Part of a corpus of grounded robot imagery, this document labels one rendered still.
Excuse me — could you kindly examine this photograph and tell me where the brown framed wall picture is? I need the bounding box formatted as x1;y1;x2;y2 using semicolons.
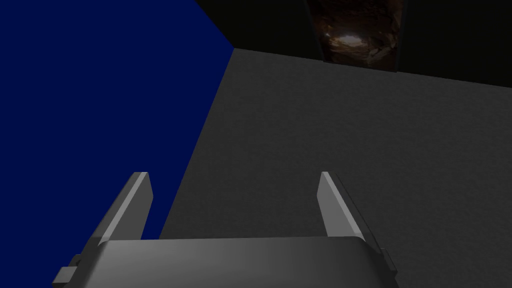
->
305;0;409;73

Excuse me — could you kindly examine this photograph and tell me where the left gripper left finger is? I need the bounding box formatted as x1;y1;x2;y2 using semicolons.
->
82;171;154;257

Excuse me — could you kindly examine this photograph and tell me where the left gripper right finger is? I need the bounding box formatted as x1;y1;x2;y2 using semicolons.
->
316;171;386;254

